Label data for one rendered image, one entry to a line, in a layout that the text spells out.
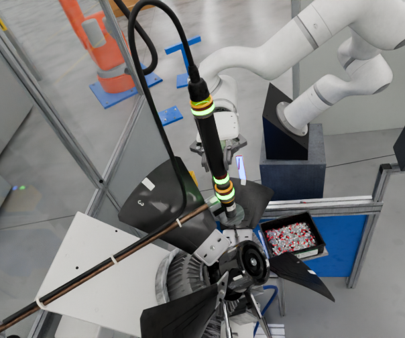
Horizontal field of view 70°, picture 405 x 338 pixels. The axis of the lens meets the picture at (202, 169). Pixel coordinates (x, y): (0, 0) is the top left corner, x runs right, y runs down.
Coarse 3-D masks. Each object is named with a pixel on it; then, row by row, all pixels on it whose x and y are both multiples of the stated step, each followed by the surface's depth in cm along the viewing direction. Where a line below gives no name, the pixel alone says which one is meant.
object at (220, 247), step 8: (216, 232) 78; (208, 240) 78; (216, 240) 78; (224, 240) 78; (200, 248) 78; (208, 248) 78; (216, 248) 78; (224, 248) 79; (200, 256) 78; (208, 256) 78; (216, 256) 79; (208, 264) 78
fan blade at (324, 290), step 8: (280, 256) 101; (288, 256) 103; (272, 264) 92; (280, 264) 94; (288, 264) 96; (296, 264) 99; (304, 264) 101; (280, 272) 85; (288, 272) 88; (296, 272) 91; (304, 272) 94; (296, 280) 85; (304, 280) 88; (312, 280) 92; (320, 280) 95; (312, 288) 86; (320, 288) 89; (328, 296) 88
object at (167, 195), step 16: (176, 160) 78; (160, 176) 76; (176, 176) 77; (144, 192) 74; (160, 192) 75; (176, 192) 76; (192, 192) 77; (128, 208) 72; (144, 208) 73; (160, 208) 74; (176, 208) 75; (192, 208) 77; (128, 224) 72; (144, 224) 73; (160, 224) 75; (192, 224) 76; (208, 224) 77; (176, 240) 76; (192, 240) 77
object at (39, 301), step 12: (144, 0) 40; (156, 0) 40; (132, 12) 40; (168, 12) 42; (132, 24) 40; (180, 24) 44; (132, 36) 41; (180, 36) 45; (132, 48) 42; (192, 60) 48; (144, 84) 46; (156, 120) 51; (168, 144) 55; (180, 180) 61; (144, 240) 66; (120, 252) 65; (84, 276) 63; (60, 288) 62; (36, 300) 61; (24, 312) 61
